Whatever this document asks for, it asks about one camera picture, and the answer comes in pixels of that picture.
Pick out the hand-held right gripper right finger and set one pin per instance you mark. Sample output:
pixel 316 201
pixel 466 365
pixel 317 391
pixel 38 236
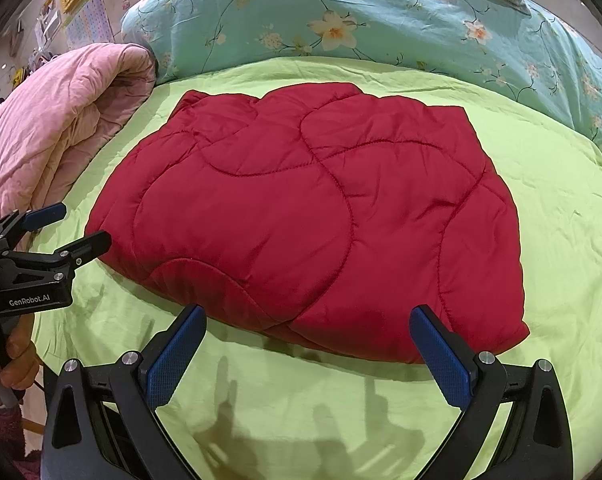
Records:
pixel 443 355

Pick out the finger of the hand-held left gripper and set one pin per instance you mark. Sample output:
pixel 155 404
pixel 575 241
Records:
pixel 43 216
pixel 88 245

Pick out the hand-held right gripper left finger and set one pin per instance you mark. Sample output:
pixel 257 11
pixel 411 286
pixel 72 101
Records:
pixel 173 355

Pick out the red puffer jacket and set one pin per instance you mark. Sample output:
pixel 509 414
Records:
pixel 301 220

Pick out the person's left forearm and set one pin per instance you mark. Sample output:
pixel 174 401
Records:
pixel 6 440

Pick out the person's left hand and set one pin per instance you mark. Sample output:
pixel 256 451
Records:
pixel 21 355

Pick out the pink blanket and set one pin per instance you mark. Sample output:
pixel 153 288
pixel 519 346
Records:
pixel 56 110

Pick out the light green bed sheet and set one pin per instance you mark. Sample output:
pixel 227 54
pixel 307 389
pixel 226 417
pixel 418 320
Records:
pixel 556 240

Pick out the teal floral quilt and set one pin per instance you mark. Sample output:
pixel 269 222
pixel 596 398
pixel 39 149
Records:
pixel 406 30

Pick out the dotted wall poster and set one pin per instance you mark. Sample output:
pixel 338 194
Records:
pixel 93 22

